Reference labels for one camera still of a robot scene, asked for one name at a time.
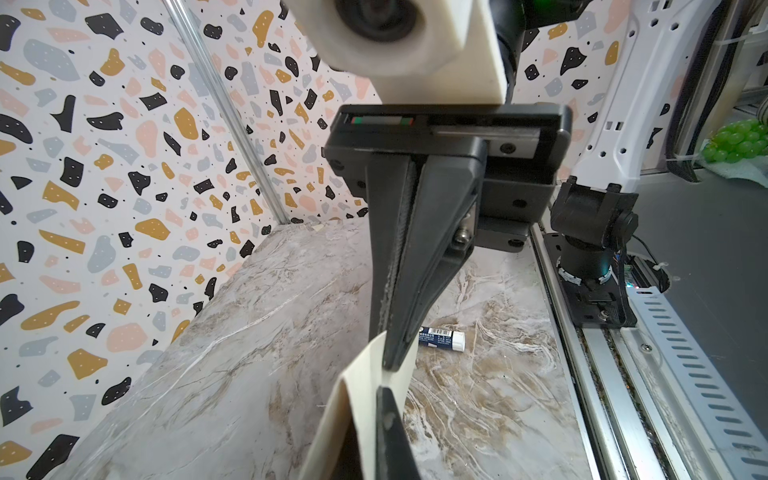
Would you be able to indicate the blue white glue stick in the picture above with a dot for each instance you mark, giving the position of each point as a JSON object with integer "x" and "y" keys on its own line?
{"x": 442, "y": 339}

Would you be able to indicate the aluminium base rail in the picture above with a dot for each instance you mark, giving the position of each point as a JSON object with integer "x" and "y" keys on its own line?
{"x": 639, "y": 424}

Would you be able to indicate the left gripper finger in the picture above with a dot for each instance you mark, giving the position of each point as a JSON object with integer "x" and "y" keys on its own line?
{"x": 394, "y": 459}

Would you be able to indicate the green ball cluster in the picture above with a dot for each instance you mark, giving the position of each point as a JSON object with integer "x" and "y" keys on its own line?
{"x": 741, "y": 140}

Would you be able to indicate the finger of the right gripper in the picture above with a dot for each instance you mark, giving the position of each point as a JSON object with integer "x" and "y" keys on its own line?
{"x": 391, "y": 180}
{"x": 439, "y": 239}

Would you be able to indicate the perforated grey cable tray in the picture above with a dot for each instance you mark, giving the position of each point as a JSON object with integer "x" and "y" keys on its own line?
{"x": 735, "y": 436}

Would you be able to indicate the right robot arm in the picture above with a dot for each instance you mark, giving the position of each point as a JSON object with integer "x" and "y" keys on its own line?
{"x": 597, "y": 194}

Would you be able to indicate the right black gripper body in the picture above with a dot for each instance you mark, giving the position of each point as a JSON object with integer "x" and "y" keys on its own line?
{"x": 520, "y": 146}

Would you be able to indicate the beige letter paper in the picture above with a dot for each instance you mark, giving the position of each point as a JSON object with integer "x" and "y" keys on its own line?
{"x": 344, "y": 443}

